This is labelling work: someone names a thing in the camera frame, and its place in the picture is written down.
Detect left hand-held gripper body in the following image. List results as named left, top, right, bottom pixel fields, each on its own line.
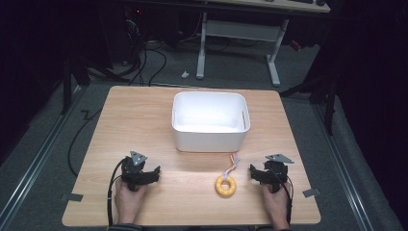
left=119, top=150, right=154, bottom=193

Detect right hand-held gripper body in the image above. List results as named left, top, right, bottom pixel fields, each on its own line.
left=259, top=153, right=295, bottom=194

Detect yellow ring toy with strings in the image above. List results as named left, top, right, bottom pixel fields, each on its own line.
left=215, top=153, right=242, bottom=198

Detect white plastic bin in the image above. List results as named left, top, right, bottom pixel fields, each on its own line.
left=171, top=90, right=252, bottom=153

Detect person's left hand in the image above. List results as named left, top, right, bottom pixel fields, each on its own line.
left=114, top=178, right=149, bottom=225

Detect person's right hand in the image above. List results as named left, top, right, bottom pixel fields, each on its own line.
left=261, top=183, right=292, bottom=231

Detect grey tape piece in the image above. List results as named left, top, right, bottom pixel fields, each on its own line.
left=302, top=188, right=321, bottom=198
left=65, top=192, right=85, bottom=203

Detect black metal stand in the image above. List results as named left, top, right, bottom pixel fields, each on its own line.
left=60, top=56, right=92, bottom=116
left=278, top=75, right=339, bottom=137

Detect white-legged wooden desk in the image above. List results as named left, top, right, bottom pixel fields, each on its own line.
left=195, top=0, right=332, bottom=88

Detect dark computer tower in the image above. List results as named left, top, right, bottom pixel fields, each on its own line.
left=121, top=4, right=152, bottom=65

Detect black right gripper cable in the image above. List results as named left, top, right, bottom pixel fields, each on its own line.
left=268, top=167, right=294, bottom=225

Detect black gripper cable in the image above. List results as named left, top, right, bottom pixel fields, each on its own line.
left=268, top=167, right=294, bottom=225
left=107, top=157, right=131, bottom=227

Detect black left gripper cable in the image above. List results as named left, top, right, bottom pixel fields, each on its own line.
left=107, top=157, right=131, bottom=227

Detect black floor cable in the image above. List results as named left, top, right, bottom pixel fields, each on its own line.
left=66, top=108, right=104, bottom=178

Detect metal floor rail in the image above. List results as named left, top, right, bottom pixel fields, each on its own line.
left=0, top=86, right=85, bottom=229
left=311, top=103, right=375, bottom=231

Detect bundle of black cables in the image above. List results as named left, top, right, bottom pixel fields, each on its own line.
left=123, top=17, right=168, bottom=88

